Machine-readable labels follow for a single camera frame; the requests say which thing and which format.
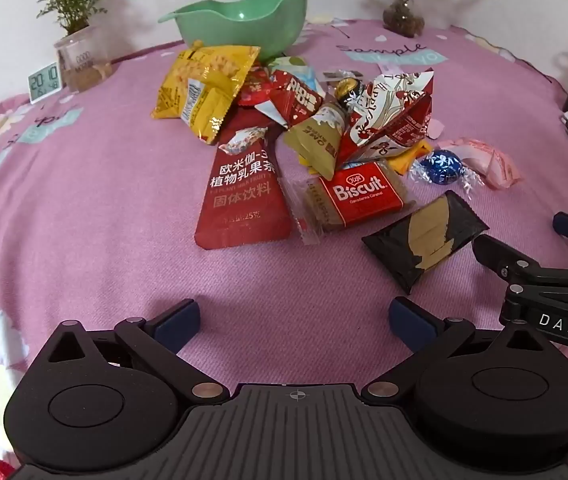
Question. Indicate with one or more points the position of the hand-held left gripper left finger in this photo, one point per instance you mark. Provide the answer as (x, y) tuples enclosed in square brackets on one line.
[(179, 322)]

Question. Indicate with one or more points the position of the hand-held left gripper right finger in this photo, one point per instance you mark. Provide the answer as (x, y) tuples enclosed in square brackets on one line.
[(411, 322)]

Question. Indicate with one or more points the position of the red label biscuit packet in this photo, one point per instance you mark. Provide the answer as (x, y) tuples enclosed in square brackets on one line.
[(363, 192)]

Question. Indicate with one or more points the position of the red drink powder packet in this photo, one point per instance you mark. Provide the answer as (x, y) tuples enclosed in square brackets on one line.
[(244, 195)]

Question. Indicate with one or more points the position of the red white pyramid packet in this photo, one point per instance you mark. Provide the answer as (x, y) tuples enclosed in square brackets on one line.
[(388, 120)]

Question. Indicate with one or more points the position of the yellow snack packet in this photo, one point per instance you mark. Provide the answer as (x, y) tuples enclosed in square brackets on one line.
[(199, 90)]

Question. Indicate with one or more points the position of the red packet with white letters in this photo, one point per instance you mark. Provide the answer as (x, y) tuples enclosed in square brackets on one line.
[(296, 97)]

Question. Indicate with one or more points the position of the green plastic bowl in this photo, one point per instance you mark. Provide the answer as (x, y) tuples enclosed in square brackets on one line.
[(244, 25)]

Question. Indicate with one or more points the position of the black gold snack packet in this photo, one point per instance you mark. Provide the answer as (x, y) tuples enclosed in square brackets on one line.
[(413, 245)]

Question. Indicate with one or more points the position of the pink candy wrapper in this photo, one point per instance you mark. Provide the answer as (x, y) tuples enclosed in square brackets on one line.
[(493, 165)]

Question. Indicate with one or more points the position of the blue foil candy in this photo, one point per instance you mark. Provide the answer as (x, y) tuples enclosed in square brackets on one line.
[(443, 167)]

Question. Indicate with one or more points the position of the orange yellow small packet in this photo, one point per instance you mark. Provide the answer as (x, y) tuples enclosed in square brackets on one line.
[(411, 157)]

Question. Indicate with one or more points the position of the pink printed tablecloth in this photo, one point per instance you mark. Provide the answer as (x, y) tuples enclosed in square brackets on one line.
[(114, 210)]

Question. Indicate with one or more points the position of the beige small snack packet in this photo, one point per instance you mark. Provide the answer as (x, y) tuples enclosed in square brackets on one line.
[(319, 135)]

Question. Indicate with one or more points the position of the white digital clock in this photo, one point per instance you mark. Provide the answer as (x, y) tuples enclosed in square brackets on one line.
[(44, 82)]

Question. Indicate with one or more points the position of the small plant in white pot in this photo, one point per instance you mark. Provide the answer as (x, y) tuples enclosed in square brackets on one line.
[(81, 60)]

